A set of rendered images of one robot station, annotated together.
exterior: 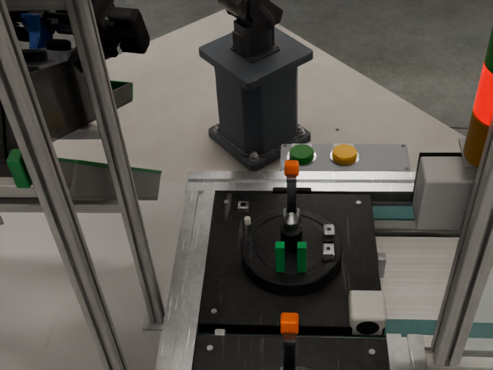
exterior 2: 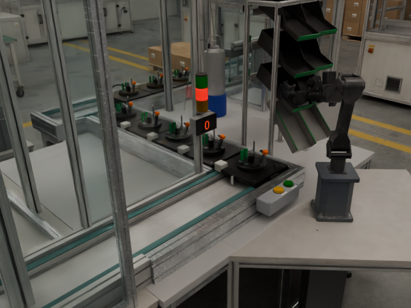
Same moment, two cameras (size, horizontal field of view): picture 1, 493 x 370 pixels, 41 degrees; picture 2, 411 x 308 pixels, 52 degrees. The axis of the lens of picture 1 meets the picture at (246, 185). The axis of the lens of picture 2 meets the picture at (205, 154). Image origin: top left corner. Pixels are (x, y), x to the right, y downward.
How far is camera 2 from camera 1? 2.13 m
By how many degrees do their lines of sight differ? 96
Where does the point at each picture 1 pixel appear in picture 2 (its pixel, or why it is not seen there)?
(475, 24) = not seen: outside the picture
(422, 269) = (225, 192)
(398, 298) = (223, 185)
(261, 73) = (318, 165)
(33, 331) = (286, 156)
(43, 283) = (301, 160)
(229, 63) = not seen: hidden behind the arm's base
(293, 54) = (324, 174)
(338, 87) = (348, 246)
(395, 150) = (269, 200)
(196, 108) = (367, 208)
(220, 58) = not seen: hidden behind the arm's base
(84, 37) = (273, 74)
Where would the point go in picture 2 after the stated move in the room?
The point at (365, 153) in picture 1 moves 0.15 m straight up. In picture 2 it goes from (274, 195) to (277, 162)
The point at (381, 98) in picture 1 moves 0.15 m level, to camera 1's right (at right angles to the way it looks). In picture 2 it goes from (327, 252) to (309, 275)
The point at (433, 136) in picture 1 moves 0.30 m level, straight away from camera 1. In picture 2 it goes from (285, 249) to (348, 300)
